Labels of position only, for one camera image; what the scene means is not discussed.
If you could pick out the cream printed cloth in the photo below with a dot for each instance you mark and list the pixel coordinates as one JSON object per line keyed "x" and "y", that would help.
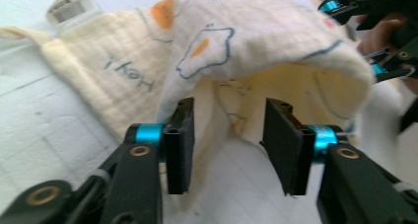
{"x": 263, "y": 36}

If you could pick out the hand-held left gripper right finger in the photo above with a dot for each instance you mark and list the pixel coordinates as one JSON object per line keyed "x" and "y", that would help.
{"x": 289, "y": 151}

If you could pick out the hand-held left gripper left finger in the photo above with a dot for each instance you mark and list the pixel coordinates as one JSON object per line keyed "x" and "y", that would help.
{"x": 179, "y": 151}

